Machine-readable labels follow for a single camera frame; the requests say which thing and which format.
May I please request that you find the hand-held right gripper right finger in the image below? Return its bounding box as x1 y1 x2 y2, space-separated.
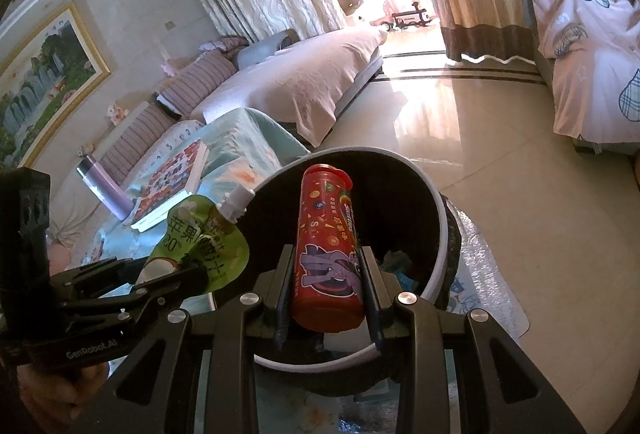
356 245 591 434

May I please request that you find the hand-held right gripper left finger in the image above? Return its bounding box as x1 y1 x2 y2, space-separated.
97 244 296 434

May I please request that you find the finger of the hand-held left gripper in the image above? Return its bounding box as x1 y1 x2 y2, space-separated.
62 261 208 322
50 256 153 295

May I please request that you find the green juice pouch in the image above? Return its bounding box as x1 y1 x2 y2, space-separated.
132 186 251 295

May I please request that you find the red candy tube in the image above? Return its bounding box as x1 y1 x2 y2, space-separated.
291 164 362 331

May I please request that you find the black trash bin white rim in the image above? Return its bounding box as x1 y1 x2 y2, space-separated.
250 145 460 396

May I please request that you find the person's left hand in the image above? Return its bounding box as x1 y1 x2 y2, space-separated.
17 361 110 430

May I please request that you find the purple thermos bottle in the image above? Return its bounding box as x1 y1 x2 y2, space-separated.
76 154 136 222

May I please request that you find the red cover book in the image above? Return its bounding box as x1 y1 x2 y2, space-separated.
131 139 211 232

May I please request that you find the silver foil floor mat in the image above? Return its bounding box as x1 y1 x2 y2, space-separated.
445 204 531 351

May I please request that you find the striped sofa cushion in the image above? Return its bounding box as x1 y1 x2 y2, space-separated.
155 50 238 120
100 104 176 185

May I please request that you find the white plush toy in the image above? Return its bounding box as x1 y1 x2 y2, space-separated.
106 101 130 125

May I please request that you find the gold framed landscape painting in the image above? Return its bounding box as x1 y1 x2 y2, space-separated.
0 1 112 170

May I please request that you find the teal floral tablecloth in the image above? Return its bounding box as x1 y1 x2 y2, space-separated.
47 106 311 275

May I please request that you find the pink covered sofa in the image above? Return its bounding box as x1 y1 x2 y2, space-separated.
50 26 386 260

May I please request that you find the purple patterned cloth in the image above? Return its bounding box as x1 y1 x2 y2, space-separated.
200 35 249 60

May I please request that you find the grey pillow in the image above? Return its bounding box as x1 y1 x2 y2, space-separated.
236 29 301 70

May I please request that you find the toy train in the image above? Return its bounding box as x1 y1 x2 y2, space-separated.
370 3 436 33

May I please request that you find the pink printed quilt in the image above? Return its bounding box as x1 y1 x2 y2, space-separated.
512 0 640 142

